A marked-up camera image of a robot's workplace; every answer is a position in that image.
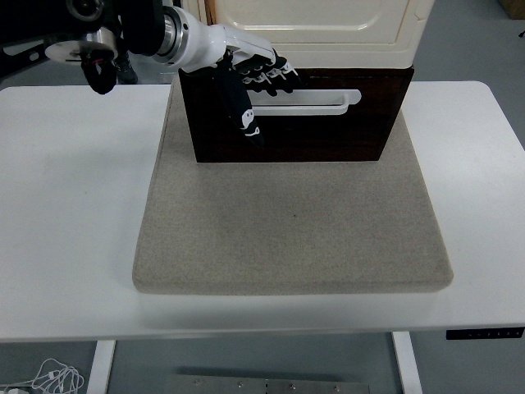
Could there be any brown cardboard box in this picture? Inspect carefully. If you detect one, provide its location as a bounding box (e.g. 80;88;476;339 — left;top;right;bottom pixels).
497;0;525;20

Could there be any beige fabric mat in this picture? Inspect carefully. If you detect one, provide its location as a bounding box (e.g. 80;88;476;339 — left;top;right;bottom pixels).
131;76;454;296

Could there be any white table leg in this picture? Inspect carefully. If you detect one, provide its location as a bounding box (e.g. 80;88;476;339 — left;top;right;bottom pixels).
84;340;117;394
391;331;424;394

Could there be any black table control panel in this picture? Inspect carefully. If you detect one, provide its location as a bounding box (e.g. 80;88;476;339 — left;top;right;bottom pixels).
445;327;525;341

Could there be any white cable bundle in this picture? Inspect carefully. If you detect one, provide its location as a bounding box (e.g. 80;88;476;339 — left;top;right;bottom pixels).
0;358;85;394

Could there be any dark brown wooden drawer housing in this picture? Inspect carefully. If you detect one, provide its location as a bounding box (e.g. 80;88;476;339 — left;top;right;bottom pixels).
179;64;414;164

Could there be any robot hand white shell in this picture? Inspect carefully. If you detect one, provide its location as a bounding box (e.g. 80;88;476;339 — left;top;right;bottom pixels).
178;8;305;149

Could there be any cream plastic cabinet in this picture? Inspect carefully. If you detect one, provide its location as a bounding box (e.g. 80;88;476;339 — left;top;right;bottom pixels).
182;0;435;69

